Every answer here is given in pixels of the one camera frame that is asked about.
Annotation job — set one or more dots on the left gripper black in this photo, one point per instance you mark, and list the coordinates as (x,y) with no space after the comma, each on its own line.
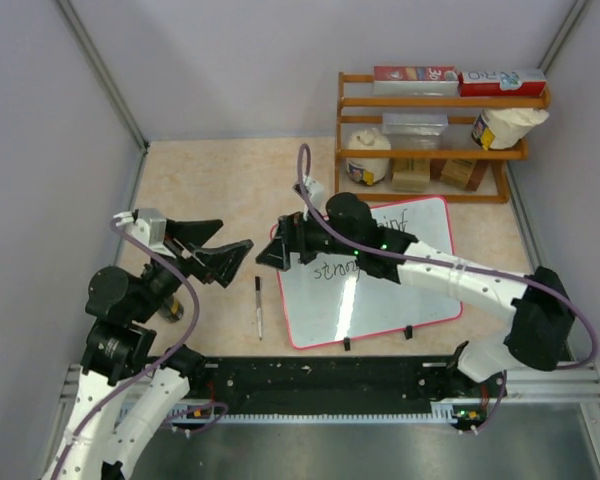
(220,262)

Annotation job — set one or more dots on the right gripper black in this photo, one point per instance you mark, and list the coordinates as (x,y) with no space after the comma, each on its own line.
(293,230)

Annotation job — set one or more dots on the whiteboard with pink frame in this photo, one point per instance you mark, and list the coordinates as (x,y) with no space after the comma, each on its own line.
(330,300)

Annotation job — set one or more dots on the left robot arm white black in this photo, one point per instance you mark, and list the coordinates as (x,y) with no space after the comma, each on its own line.
(124,397)

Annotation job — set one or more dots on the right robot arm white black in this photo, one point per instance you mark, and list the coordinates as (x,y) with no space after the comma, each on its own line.
(535,320)

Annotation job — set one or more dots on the wooden shelf rack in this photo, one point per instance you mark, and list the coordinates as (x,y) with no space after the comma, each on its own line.
(444,135)

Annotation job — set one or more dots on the brown cardboard box left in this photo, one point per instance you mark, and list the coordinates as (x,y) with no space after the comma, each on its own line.
(410,175)

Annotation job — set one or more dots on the brown cardboard box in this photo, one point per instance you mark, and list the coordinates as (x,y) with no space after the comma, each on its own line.
(465,174)
(410,175)

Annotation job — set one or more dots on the clear plastic container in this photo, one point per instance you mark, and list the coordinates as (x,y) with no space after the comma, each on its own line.
(414,131)

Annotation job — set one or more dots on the brown cardboard box right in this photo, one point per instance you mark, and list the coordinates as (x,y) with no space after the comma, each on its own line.
(465,174)

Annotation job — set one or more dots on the red foil box left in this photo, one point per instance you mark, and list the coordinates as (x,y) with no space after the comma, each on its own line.
(415,81)

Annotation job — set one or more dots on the white flour bag upper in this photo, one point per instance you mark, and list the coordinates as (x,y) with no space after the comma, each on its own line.
(500,129)

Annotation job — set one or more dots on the red white box right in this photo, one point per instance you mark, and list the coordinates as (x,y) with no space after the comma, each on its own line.
(525,83)

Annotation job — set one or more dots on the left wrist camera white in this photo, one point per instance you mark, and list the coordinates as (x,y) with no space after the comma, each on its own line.
(145,225)

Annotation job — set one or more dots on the grey slotted cable duct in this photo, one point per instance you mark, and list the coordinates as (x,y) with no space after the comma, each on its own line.
(190,414)

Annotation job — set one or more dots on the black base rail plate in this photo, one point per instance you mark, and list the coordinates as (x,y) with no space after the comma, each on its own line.
(329,385)

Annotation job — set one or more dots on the aluminium frame post left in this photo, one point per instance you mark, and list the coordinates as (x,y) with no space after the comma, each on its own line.
(101,72)

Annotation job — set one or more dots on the aluminium frame post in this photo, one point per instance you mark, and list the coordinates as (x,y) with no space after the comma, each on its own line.
(574,16)
(101,72)

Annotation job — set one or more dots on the aluminium frame post right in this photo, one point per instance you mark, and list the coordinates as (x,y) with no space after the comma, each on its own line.
(574,16)

